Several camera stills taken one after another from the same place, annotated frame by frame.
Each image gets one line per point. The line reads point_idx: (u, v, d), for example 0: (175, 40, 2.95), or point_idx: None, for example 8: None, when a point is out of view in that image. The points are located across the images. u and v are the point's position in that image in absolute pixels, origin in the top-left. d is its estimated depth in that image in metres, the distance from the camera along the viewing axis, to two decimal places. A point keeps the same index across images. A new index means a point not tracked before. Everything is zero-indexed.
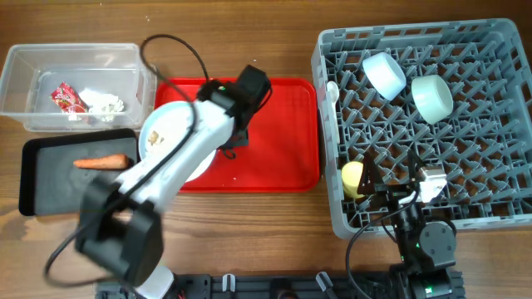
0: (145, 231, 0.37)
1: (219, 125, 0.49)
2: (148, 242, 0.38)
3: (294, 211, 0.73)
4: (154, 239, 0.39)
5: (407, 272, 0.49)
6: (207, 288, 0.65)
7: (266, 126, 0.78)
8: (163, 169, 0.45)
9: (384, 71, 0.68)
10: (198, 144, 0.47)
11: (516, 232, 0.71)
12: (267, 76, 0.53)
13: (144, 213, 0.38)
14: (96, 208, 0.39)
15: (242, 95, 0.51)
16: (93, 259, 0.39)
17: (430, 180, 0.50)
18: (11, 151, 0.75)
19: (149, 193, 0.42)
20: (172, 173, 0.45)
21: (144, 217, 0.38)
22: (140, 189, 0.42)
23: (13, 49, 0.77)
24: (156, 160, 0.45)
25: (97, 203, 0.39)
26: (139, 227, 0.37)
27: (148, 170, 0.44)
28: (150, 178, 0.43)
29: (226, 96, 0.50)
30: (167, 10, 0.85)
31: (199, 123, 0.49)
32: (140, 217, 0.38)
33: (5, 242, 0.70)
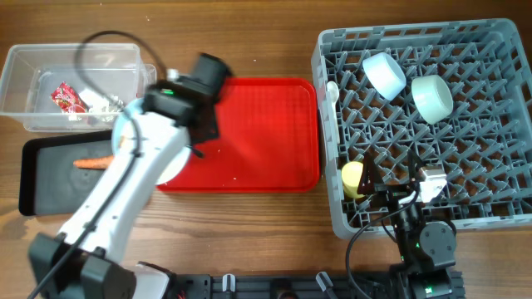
0: (99, 281, 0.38)
1: (165, 142, 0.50)
2: (107, 288, 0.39)
3: (294, 211, 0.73)
4: (116, 280, 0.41)
5: (407, 272, 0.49)
6: (207, 288, 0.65)
7: (264, 127, 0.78)
8: (106, 209, 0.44)
9: (384, 71, 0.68)
10: (142, 172, 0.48)
11: (516, 232, 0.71)
12: (219, 63, 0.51)
13: (94, 262, 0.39)
14: (46, 267, 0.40)
15: (194, 93, 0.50)
16: None
17: (430, 180, 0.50)
18: (11, 151, 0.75)
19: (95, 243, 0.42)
20: (120, 210, 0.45)
21: (95, 267, 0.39)
22: (84, 240, 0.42)
23: (13, 49, 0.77)
24: (100, 199, 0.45)
25: (45, 261, 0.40)
26: (92, 279, 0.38)
27: (91, 218, 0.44)
28: (94, 226, 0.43)
29: (174, 97, 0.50)
30: (167, 10, 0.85)
31: (140, 144, 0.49)
32: (91, 268, 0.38)
33: (4, 242, 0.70)
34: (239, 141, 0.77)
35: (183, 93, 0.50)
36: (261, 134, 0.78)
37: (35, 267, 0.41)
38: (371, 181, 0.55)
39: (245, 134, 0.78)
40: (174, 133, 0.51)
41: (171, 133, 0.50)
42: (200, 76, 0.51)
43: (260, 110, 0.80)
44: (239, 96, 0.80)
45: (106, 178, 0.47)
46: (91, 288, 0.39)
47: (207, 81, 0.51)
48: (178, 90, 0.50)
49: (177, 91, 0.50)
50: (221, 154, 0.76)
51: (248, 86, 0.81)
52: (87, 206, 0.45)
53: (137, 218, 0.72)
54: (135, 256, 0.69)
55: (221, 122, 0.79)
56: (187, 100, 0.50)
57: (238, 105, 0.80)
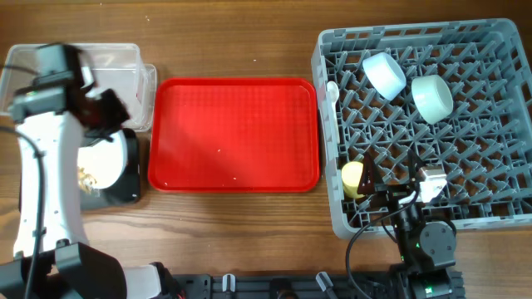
0: (78, 263, 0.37)
1: (62, 130, 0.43)
2: (90, 267, 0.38)
3: (294, 211, 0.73)
4: (95, 258, 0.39)
5: (407, 272, 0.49)
6: (207, 288, 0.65)
7: (263, 127, 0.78)
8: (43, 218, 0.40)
9: (384, 71, 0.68)
10: (58, 164, 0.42)
11: (516, 232, 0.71)
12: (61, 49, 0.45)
13: (64, 250, 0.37)
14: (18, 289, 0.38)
15: (56, 76, 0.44)
16: None
17: (430, 180, 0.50)
18: (12, 151, 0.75)
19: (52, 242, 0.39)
20: (57, 203, 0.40)
21: (66, 256, 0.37)
22: (43, 245, 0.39)
23: (13, 49, 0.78)
24: (32, 210, 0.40)
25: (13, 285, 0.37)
26: (69, 265, 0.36)
27: (33, 224, 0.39)
28: (43, 228, 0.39)
29: (43, 92, 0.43)
30: (167, 10, 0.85)
31: (39, 144, 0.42)
32: (61, 257, 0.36)
33: (5, 242, 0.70)
34: (237, 141, 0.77)
35: (48, 82, 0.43)
36: (260, 134, 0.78)
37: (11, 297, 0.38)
38: (371, 182, 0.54)
39: (243, 133, 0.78)
40: (61, 120, 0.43)
41: (58, 120, 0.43)
42: (51, 60, 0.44)
43: (259, 110, 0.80)
44: (238, 96, 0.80)
45: (27, 189, 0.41)
46: (76, 274, 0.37)
47: (61, 66, 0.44)
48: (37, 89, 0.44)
49: (41, 89, 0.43)
50: (220, 154, 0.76)
51: (248, 86, 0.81)
52: (25, 220, 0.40)
53: (137, 218, 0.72)
54: (135, 256, 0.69)
55: (219, 122, 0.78)
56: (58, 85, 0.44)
57: (237, 105, 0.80)
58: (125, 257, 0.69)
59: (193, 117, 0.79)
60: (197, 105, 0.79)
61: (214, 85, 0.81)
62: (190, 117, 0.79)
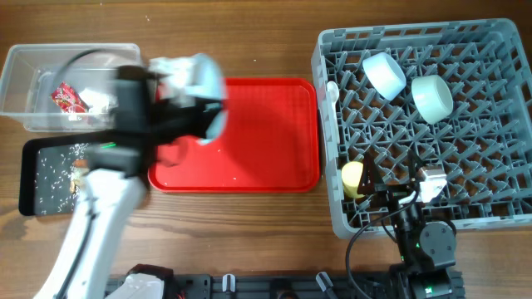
0: None
1: (118, 200, 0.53)
2: None
3: (294, 211, 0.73)
4: None
5: (407, 272, 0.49)
6: (207, 288, 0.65)
7: (264, 127, 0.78)
8: (78, 261, 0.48)
9: (384, 71, 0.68)
10: (103, 232, 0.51)
11: (517, 232, 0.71)
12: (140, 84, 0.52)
13: None
14: None
15: (130, 136, 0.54)
16: None
17: (430, 180, 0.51)
18: (11, 151, 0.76)
19: (75, 286, 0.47)
20: (116, 198, 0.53)
21: None
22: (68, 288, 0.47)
23: (13, 50, 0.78)
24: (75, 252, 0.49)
25: None
26: None
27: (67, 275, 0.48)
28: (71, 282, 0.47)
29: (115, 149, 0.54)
30: (168, 10, 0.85)
31: (96, 204, 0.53)
32: None
33: (4, 242, 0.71)
34: (238, 141, 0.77)
35: (128, 139, 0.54)
36: (260, 134, 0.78)
37: None
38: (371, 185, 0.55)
39: (244, 134, 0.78)
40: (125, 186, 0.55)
41: (121, 187, 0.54)
42: (130, 77, 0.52)
43: (264, 102, 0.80)
44: (239, 96, 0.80)
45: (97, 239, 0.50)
46: None
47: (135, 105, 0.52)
48: (121, 75, 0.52)
49: (121, 139, 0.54)
50: (220, 154, 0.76)
51: (248, 86, 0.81)
52: (98, 198, 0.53)
53: (136, 218, 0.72)
54: (135, 257, 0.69)
55: None
56: (130, 146, 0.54)
57: (237, 105, 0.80)
58: (124, 257, 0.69)
59: None
60: None
61: None
62: None
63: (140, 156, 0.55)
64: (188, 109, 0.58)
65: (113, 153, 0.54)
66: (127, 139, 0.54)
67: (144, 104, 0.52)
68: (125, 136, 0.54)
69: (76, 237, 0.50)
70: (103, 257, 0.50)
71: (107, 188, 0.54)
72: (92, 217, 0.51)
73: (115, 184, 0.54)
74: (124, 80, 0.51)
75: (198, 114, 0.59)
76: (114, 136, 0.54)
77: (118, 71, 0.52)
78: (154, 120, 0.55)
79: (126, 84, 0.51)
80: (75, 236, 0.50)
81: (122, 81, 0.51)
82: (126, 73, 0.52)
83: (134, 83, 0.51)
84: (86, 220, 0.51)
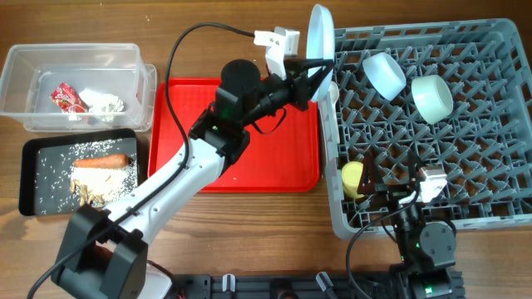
0: (127, 262, 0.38)
1: (209, 166, 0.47)
2: (129, 275, 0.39)
3: (294, 211, 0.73)
4: (141, 268, 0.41)
5: (407, 272, 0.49)
6: (207, 288, 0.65)
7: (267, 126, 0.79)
8: (153, 198, 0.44)
9: (385, 71, 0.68)
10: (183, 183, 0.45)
11: (516, 232, 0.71)
12: (239, 70, 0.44)
13: (120, 254, 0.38)
14: (81, 237, 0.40)
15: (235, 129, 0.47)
16: (71, 286, 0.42)
17: (430, 180, 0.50)
18: (12, 152, 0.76)
19: (139, 218, 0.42)
20: (207, 163, 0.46)
21: (123, 253, 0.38)
22: (126, 220, 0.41)
23: (13, 49, 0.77)
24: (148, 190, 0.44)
25: (83, 231, 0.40)
26: (123, 257, 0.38)
27: (138, 202, 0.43)
28: (139, 211, 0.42)
29: (220, 136, 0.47)
30: (168, 10, 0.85)
31: (189, 159, 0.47)
32: (124, 248, 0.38)
33: (4, 242, 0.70)
34: None
35: (226, 130, 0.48)
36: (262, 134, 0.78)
37: (68, 238, 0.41)
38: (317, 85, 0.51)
39: None
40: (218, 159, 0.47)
41: (213, 160, 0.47)
42: (233, 81, 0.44)
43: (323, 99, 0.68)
44: None
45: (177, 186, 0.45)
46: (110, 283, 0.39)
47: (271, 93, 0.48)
48: (226, 84, 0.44)
49: (224, 126, 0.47)
50: None
51: None
52: (195, 155, 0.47)
53: None
54: None
55: None
56: (229, 138, 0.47)
57: None
58: None
59: (194, 118, 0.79)
60: (199, 105, 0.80)
61: (213, 86, 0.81)
62: (190, 118, 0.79)
63: (232, 148, 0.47)
64: (288, 81, 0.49)
65: (204, 141, 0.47)
66: (226, 132, 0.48)
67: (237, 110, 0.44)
68: (227, 131, 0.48)
69: (156, 178, 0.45)
70: (166, 207, 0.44)
71: (201, 152, 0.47)
72: (184, 166, 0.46)
73: (208, 153, 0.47)
74: (227, 80, 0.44)
75: (292, 89, 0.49)
76: (217, 123, 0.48)
77: (224, 75, 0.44)
78: (259, 110, 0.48)
79: (229, 98, 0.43)
80: (156, 176, 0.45)
81: (223, 90, 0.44)
82: (228, 80, 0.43)
83: (233, 99, 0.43)
84: (176, 168, 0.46)
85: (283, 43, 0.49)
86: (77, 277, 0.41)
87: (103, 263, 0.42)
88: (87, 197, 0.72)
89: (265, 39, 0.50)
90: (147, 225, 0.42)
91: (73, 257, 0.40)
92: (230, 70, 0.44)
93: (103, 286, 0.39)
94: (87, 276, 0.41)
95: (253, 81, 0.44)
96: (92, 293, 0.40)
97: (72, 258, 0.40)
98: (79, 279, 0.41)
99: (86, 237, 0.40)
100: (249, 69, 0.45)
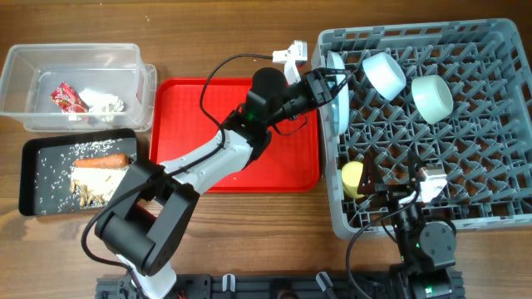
0: (183, 208, 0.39)
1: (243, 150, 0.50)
2: (180, 222, 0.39)
3: (294, 211, 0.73)
4: (184, 227, 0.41)
5: (407, 272, 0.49)
6: (207, 288, 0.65)
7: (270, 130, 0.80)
8: (198, 165, 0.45)
9: (384, 71, 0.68)
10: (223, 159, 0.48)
11: (516, 232, 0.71)
12: (268, 74, 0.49)
13: (174, 201, 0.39)
14: (139, 181, 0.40)
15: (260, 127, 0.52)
16: (114, 237, 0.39)
17: (430, 180, 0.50)
18: (11, 152, 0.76)
19: (188, 178, 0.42)
20: (241, 147, 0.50)
21: (175, 201, 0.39)
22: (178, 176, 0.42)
23: (13, 49, 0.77)
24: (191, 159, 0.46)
25: (142, 177, 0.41)
26: (178, 203, 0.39)
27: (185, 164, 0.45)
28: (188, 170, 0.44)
29: (246, 133, 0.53)
30: (167, 10, 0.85)
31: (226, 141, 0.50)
32: (179, 194, 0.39)
33: (4, 242, 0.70)
34: None
35: (250, 129, 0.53)
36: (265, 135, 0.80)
37: (122, 185, 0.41)
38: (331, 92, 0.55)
39: None
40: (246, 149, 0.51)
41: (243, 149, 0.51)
42: (261, 85, 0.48)
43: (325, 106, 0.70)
44: (239, 96, 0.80)
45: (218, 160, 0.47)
46: (160, 230, 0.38)
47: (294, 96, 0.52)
48: (255, 88, 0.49)
49: (250, 125, 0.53)
50: None
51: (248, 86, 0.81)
52: (229, 141, 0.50)
53: None
54: None
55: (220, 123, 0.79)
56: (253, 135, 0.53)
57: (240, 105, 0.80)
58: None
59: (194, 117, 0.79)
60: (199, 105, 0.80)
61: (213, 86, 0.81)
62: (190, 118, 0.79)
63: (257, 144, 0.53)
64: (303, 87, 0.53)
65: (233, 133, 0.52)
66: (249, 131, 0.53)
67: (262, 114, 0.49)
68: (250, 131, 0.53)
69: (197, 154, 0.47)
70: (208, 178, 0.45)
71: (235, 139, 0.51)
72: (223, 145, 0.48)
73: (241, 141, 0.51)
74: (256, 85, 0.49)
75: (307, 92, 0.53)
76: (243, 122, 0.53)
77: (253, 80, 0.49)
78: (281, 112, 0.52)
79: (258, 100, 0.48)
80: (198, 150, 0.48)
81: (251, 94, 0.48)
82: (258, 85, 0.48)
83: (260, 101, 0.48)
84: (214, 148, 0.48)
85: (293, 51, 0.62)
86: (121, 225, 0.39)
87: (148, 219, 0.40)
88: (87, 197, 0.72)
89: (281, 55, 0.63)
90: (195, 185, 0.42)
91: (125, 200, 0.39)
92: (262, 75, 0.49)
93: (153, 230, 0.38)
94: (132, 225, 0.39)
95: (279, 87, 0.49)
96: (135, 242, 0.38)
97: (125, 199, 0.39)
98: (124, 227, 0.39)
99: (141, 183, 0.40)
100: (276, 76, 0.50)
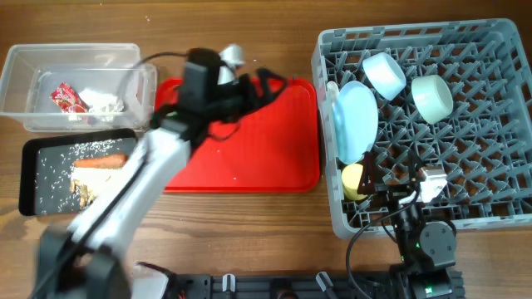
0: (104, 276, 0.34)
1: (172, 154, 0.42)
2: (110, 286, 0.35)
3: (294, 211, 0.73)
4: (123, 280, 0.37)
5: (407, 272, 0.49)
6: (207, 288, 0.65)
7: (247, 129, 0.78)
8: (120, 201, 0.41)
9: (384, 71, 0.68)
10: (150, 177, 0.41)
11: (516, 232, 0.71)
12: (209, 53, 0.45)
13: (96, 264, 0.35)
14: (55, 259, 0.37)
15: (195, 114, 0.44)
16: None
17: (431, 180, 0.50)
18: (11, 152, 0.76)
19: (107, 227, 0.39)
20: (168, 153, 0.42)
21: (98, 264, 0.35)
22: (99, 228, 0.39)
23: (13, 50, 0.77)
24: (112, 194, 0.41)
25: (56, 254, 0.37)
26: (97, 272, 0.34)
27: (105, 208, 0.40)
28: (105, 218, 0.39)
29: (177, 119, 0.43)
30: (168, 10, 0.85)
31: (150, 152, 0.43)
32: (98, 261, 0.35)
33: (4, 242, 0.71)
34: (238, 141, 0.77)
35: (183, 114, 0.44)
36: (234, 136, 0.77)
37: (41, 265, 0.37)
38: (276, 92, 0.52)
39: (243, 132, 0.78)
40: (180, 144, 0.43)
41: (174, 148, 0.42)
42: (199, 58, 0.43)
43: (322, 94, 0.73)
44: None
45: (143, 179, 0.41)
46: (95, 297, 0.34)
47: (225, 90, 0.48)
48: (190, 59, 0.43)
49: (183, 112, 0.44)
50: (220, 154, 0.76)
51: None
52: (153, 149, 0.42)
53: None
54: (135, 256, 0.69)
55: None
56: (188, 122, 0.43)
57: None
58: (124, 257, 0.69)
59: None
60: None
61: None
62: None
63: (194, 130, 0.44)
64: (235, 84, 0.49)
65: (163, 127, 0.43)
66: (184, 115, 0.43)
67: (201, 85, 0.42)
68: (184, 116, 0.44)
69: (122, 178, 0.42)
70: (136, 207, 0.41)
71: (160, 141, 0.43)
72: (144, 164, 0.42)
73: (165, 143, 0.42)
74: (192, 57, 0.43)
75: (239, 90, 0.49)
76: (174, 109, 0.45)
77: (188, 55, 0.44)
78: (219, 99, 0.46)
79: (196, 68, 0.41)
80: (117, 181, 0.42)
81: (187, 64, 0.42)
82: (195, 56, 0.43)
83: (199, 69, 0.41)
84: (137, 164, 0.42)
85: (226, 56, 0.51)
86: None
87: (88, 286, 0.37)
88: (87, 197, 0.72)
89: None
90: (120, 230, 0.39)
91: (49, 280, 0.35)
92: (197, 51, 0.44)
93: None
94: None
95: (219, 63, 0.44)
96: None
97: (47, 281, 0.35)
98: None
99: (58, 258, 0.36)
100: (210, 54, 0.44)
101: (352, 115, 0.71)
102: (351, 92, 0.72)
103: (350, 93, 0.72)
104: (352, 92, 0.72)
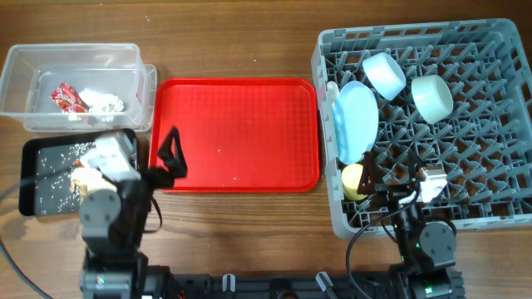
0: None
1: None
2: None
3: (294, 211, 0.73)
4: None
5: (407, 272, 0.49)
6: (207, 288, 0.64)
7: (221, 155, 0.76)
8: None
9: (384, 71, 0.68)
10: None
11: (516, 232, 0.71)
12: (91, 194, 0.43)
13: None
14: None
15: (125, 264, 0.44)
16: None
17: (430, 180, 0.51)
18: (12, 152, 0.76)
19: None
20: None
21: None
22: None
23: (13, 50, 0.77)
24: None
25: None
26: None
27: None
28: None
29: (113, 275, 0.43)
30: (168, 10, 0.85)
31: None
32: None
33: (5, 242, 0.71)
34: (237, 141, 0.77)
35: (115, 265, 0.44)
36: (211, 158, 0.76)
37: None
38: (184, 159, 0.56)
39: (243, 133, 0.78)
40: None
41: None
42: (92, 215, 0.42)
43: (322, 94, 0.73)
44: (239, 96, 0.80)
45: None
46: None
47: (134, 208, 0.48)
48: (86, 221, 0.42)
49: (113, 268, 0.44)
50: (220, 154, 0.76)
51: (248, 86, 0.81)
52: None
53: None
54: None
55: (219, 124, 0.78)
56: (125, 270, 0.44)
57: (238, 106, 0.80)
58: None
59: (194, 118, 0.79)
60: (198, 105, 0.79)
61: (213, 86, 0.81)
62: (190, 118, 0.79)
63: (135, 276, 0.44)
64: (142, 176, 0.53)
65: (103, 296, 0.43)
66: (120, 262, 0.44)
67: (115, 239, 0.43)
68: (119, 264, 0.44)
69: None
70: None
71: None
72: None
73: None
74: (86, 220, 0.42)
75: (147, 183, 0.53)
76: (102, 265, 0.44)
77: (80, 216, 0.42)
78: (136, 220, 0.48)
79: (100, 230, 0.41)
80: None
81: (87, 232, 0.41)
82: (88, 218, 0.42)
83: (104, 233, 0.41)
84: None
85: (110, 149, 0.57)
86: None
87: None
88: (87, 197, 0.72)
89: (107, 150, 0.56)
90: None
91: None
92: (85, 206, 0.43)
93: None
94: None
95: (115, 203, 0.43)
96: None
97: None
98: None
99: None
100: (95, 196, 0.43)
101: (352, 115, 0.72)
102: (351, 89, 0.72)
103: (349, 95, 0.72)
104: (352, 90, 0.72)
